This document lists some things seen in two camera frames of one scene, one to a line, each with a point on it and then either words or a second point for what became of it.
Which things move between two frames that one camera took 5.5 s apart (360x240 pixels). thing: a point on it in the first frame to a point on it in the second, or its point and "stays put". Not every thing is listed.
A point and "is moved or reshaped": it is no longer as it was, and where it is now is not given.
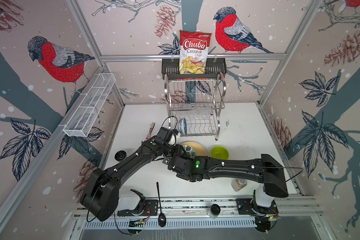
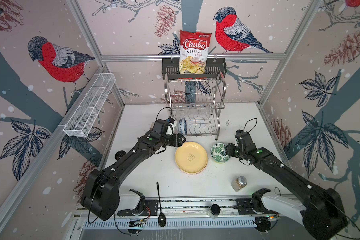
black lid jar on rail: [214, 211] stays put
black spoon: [162, 220] stays put
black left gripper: [178, 151] to [177, 140]
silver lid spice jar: [238, 183] stays put
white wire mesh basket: [83, 118] stays put
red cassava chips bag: [194, 50] stays put
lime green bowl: [219, 152] is moved or reshaped
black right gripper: [186, 160] to [228, 149]
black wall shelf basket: [213, 70] stays put
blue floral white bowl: [182, 126] stays put
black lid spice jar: [120, 155] stays put
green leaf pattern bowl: [190, 151] to [218, 153]
